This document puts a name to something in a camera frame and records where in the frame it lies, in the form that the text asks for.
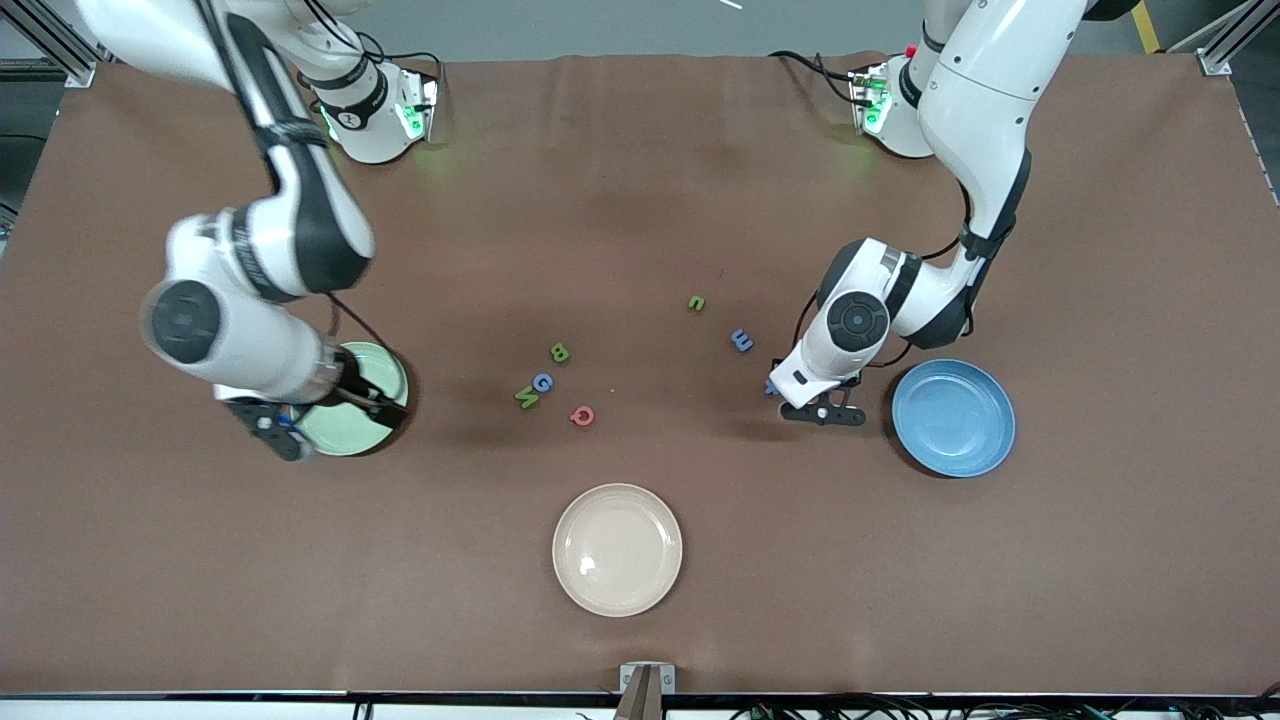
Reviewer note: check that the green letter B block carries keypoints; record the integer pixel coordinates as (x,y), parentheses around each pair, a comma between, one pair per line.
(560,353)

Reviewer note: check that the grey metal mount bracket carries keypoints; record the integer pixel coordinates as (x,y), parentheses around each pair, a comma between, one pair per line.
(666,680)

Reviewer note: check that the light green plate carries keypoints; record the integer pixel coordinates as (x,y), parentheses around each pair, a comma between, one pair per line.
(340,435)

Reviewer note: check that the white table edge rail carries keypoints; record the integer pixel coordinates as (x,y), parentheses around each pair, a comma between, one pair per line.
(150,712)

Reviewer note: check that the aluminium frame profile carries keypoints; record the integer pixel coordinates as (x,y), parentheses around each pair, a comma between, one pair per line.
(82,73)
(1213,60)

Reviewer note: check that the pink letter Q block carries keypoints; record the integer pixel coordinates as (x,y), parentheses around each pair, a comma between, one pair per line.
(575,417)

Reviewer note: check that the green letter N block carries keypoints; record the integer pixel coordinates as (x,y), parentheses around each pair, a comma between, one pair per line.
(527,398)

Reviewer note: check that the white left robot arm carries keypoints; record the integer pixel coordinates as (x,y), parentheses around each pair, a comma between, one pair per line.
(990,100)

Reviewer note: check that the tan camera pole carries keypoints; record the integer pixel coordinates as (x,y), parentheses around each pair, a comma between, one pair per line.
(640,705)

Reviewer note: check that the base connector box green light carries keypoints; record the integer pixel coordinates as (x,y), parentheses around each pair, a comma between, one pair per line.
(868,100)
(415,110)

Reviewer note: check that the beige plate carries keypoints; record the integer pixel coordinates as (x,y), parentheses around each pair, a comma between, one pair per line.
(617,550)

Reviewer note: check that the blue letter m block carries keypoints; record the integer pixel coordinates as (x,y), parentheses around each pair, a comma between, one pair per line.
(742,340)

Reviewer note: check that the blue letter G block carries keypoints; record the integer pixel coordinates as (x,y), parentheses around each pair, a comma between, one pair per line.
(543,383)

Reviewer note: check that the brown table cover sheet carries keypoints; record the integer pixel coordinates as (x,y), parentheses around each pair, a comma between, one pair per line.
(640,200)

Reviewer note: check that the blue plate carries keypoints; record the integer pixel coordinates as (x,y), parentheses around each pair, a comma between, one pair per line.
(953,420)

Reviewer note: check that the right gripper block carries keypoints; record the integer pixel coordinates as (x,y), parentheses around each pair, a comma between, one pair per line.
(357,388)

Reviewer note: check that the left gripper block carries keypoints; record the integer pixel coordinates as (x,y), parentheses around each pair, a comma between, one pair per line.
(775,364)

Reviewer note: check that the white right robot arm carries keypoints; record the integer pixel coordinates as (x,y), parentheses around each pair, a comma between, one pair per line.
(240,340)

